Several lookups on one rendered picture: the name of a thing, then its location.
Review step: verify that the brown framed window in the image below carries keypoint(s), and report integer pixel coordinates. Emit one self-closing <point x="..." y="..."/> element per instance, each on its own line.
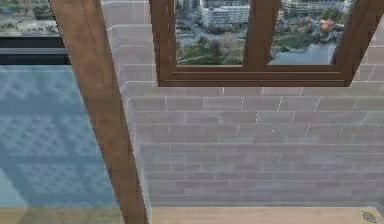
<point x="256" y="71"/>

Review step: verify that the black framed window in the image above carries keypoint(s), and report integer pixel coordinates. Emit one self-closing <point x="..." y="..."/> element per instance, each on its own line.
<point x="31" y="41"/>

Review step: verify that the brown wooden door frame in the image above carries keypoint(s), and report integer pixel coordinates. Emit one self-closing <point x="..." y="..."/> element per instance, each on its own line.
<point x="100" y="100"/>

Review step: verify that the small green grey object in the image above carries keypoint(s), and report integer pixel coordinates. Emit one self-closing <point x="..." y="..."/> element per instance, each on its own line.
<point x="369" y="216"/>

